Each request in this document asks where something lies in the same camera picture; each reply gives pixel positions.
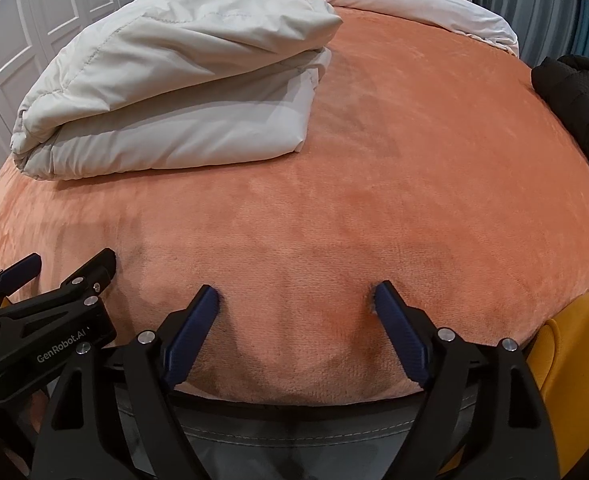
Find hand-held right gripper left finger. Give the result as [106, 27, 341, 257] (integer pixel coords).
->
[33, 284, 221, 480]

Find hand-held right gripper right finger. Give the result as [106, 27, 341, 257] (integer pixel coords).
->
[371, 281, 561, 480]

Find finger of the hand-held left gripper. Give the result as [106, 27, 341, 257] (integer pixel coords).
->
[56, 247, 118, 297]
[0, 253, 43, 309]

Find white puffer jacket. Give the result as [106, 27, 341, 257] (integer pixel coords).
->
[9, 0, 344, 181]

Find grey bed base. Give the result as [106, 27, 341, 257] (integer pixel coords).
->
[114, 389, 475, 480]

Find orange plush blanket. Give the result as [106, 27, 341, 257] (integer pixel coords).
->
[0, 5, 589, 406]

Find person's yellow clothing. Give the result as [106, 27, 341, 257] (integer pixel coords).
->
[525, 292, 589, 480]

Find white wardrobe doors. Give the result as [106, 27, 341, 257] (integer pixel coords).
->
[0, 0, 148, 161]

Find dark cloth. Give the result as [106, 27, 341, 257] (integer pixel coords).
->
[531, 55, 589, 186]

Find white duvet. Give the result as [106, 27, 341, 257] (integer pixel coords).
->
[174, 0, 520, 57]

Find grey-blue curtain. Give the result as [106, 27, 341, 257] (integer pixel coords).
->
[475, 0, 589, 68]

